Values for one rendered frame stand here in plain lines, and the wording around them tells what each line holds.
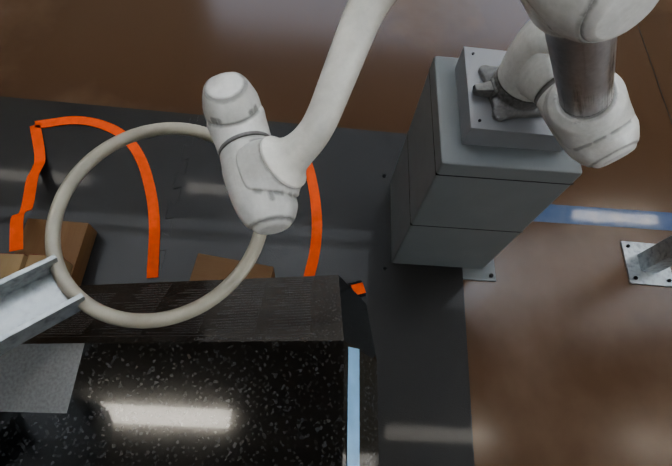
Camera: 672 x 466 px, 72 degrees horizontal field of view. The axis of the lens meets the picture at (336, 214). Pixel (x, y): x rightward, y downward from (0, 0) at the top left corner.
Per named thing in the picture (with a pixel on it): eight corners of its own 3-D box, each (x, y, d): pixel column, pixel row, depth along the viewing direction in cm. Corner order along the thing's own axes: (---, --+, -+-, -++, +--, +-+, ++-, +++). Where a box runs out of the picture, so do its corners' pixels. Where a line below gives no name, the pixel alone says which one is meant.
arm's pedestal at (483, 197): (379, 173, 217) (417, 41, 146) (483, 180, 220) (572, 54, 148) (379, 274, 195) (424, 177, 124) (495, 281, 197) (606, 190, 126)
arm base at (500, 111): (463, 68, 131) (470, 54, 126) (536, 65, 134) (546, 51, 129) (479, 122, 124) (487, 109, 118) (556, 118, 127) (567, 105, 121)
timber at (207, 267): (275, 276, 190) (273, 266, 180) (268, 304, 185) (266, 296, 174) (203, 263, 191) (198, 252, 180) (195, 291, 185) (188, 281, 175)
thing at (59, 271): (127, 382, 91) (121, 381, 88) (9, 212, 105) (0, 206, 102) (315, 225, 104) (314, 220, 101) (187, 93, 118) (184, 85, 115)
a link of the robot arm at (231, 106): (208, 121, 93) (225, 176, 88) (185, 69, 79) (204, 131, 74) (259, 106, 95) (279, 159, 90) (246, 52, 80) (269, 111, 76)
